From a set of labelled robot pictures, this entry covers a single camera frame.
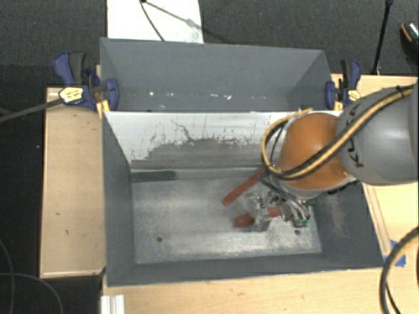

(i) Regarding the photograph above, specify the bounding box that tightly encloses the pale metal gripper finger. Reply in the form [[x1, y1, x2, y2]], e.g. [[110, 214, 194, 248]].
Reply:
[[249, 193, 272, 215], [252, 217, 272, 233]]

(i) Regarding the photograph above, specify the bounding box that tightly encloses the red-brown block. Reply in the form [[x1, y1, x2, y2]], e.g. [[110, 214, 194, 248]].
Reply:
[[233, 207, 282, 229], [221, 169, 264, 207]]

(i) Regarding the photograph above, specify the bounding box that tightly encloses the grey metal bin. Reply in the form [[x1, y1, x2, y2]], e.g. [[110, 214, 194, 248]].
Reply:
[[99, 37, 384, 288]]

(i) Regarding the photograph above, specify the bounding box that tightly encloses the dark green flat block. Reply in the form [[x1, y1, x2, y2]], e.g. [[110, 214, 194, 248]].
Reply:
[[131, 170, 177, 183]]

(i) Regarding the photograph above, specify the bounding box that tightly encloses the pale wood flat board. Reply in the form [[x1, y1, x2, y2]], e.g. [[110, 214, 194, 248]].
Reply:
[[39, 86, 107, 279]]

